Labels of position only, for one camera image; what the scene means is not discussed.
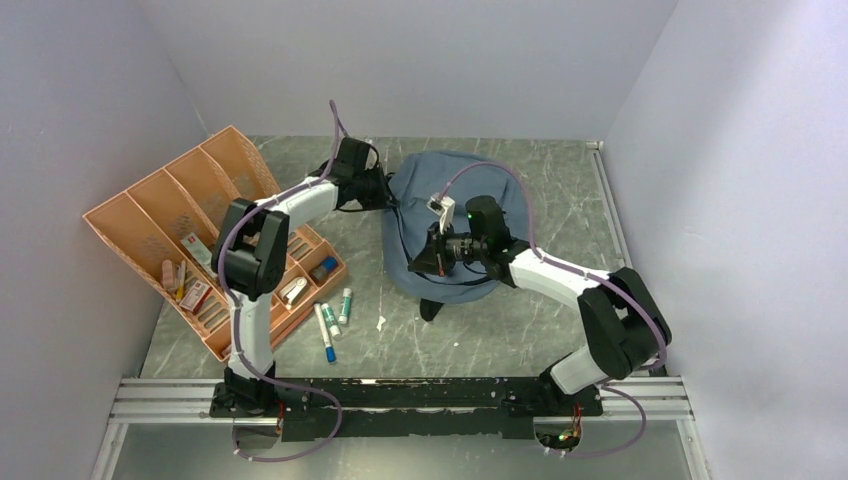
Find wooden clips in organizer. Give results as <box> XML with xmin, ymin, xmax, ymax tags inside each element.
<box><xmin>161</xmin><ymin>259</ymin><xmax>185</xmax><ymax>302</ymax></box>

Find green white glue stick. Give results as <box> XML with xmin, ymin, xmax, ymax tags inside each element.
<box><xmin>321</xmin><ymin>303</ymin><xmax>342</xmax><ymax>339</ymax></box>

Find white stapler in organizer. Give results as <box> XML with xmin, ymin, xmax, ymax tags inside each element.
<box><xmin>281</xmin><ymin>276</ymin><xmax>309</xmax><ymax>310</ymax></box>

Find blue capped bottle in organizer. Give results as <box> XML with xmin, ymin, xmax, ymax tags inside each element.
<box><xmin>309</xmin><ymin>256</ymin><xmax>338</xmax><ymax>284</ymax></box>

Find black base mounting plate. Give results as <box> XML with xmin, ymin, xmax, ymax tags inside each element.
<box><xmin>209</xmin><ymin>376</ymin><xmax>603</xmax><ymax>441</ymax></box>

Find orange plastic desk organizer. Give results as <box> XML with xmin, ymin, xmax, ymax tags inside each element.
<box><xmin>82</xmin><ymin>125</ymin><xmax>349</xmax><ymax>364</ymax></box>

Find blue capped whiteboard marker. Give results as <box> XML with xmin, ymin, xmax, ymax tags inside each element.
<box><xmin>313</xmin><ymin>303</ymin><xmax>336</xmax><ymax>364</ymax></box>

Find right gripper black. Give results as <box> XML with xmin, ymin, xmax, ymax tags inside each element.
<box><xmin>408</xmin><ymin>220</ymin><xmax>487</xmax><ymax>277</ymax></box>

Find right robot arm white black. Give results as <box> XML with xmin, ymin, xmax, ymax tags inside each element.
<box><xmin>408</xmin><ymin>195</ymin><xmax>672</xmax><ymax>414</ymax></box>

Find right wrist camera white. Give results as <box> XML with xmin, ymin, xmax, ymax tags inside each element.
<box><xmin>428</xmin><ymin>193</ymin><xmax>456</xmax><ymax>234</ymax></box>

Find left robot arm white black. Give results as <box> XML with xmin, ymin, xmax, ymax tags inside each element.
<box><xmin>212</xmin><ymin>137</ymin><xmax>391</xmax><ymax>416</ymax></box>

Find blue backpack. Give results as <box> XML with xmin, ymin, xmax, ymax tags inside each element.
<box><xmin>381</xmin><ymin>150</ymin><xmax>530</xmax><ymax>321</ymax></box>

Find red white card box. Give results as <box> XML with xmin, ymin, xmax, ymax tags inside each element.
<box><xmin>181</xmin><ymin>233</ymin><xmax>212</xmax><ymax>269</ymax></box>

